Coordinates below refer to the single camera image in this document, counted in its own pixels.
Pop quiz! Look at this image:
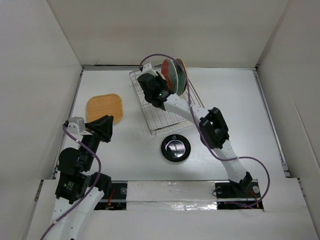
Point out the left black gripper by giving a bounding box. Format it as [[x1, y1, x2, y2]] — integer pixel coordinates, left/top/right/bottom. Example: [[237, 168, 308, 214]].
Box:
[[79, 114, 113, 170]]

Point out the red and blue floral plate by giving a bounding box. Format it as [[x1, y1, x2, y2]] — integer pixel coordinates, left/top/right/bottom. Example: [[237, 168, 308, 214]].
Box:
[[161, 58, 174, 91]]

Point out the teal plate with flower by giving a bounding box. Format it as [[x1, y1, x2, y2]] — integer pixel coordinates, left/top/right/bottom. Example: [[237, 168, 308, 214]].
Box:
[[173, 61, 187, 96]]

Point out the woven bamboo square tray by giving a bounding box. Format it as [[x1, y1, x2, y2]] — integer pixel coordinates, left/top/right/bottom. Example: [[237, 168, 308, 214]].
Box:
[[86, 93, 123, 124]]

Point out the beige plate with bird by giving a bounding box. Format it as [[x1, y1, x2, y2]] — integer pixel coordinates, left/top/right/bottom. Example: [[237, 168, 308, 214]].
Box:
[[176, 58, 188, 75]]

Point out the black round plate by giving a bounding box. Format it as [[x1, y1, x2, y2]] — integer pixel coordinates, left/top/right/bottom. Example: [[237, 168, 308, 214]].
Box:
[[160, 134, 191, 163]]

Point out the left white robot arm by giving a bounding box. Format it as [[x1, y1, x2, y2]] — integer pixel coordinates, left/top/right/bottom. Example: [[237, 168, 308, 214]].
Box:
[[41, 115, 114, 240]]

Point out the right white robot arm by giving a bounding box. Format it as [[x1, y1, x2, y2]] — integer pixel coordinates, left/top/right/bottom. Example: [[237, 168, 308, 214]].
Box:
[[137, 73, 253, 198]]

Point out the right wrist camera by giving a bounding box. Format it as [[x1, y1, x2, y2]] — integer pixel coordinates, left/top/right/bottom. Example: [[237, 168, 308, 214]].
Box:
[[140, 62, 154, 75]]

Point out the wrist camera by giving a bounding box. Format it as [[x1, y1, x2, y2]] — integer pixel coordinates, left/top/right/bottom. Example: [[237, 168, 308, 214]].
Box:
[[66, 116, 87, 135], [140, 62, 154, 75]]

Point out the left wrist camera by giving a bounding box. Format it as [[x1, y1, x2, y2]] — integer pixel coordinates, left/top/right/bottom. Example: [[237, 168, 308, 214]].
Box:
[[66, 116, 87, 135]]

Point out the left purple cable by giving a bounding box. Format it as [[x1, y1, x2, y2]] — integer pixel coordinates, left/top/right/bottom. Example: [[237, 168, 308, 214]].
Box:
[[38, 124, 102, 240]]

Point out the purple cable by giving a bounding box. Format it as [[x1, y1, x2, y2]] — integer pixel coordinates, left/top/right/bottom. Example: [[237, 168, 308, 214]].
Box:
[[38, 124, 102, 240], [138, 53, 271, 209]]

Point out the metal wire dish rack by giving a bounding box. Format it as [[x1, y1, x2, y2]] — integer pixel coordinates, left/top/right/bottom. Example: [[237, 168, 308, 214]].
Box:
[[128, 63, 205, 138]]

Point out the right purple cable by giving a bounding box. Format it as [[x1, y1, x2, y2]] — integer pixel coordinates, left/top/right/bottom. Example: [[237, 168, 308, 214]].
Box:
[[138, 53, 271, 209]]

